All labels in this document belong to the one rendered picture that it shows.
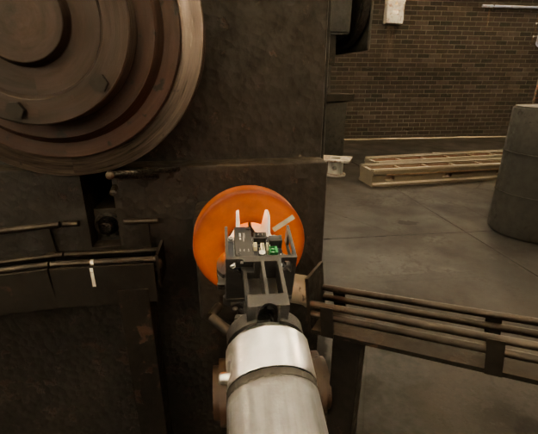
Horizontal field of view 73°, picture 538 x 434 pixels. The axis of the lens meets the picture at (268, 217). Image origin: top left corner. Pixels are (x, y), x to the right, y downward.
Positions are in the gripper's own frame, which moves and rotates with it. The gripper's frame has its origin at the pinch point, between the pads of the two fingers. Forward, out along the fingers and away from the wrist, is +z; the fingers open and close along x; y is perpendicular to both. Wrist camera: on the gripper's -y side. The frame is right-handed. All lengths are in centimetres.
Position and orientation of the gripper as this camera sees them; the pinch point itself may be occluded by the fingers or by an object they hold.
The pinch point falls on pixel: (249, 228)
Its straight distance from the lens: 50.8
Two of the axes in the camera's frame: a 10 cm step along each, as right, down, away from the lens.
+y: 0.6, -8.1, -5.9
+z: -1.2, -5.9, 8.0
